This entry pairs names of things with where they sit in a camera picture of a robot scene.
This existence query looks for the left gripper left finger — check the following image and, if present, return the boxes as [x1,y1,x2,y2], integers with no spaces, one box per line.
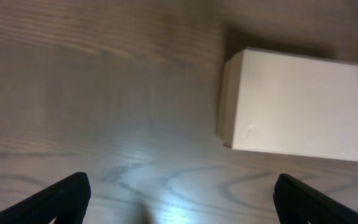
[0,172,91,224]

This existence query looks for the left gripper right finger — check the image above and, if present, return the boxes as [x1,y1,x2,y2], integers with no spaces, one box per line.
[273,174,358,224]

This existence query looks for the brown cardboard box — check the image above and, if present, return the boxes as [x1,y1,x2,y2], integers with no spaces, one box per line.
[216,48,358,162]

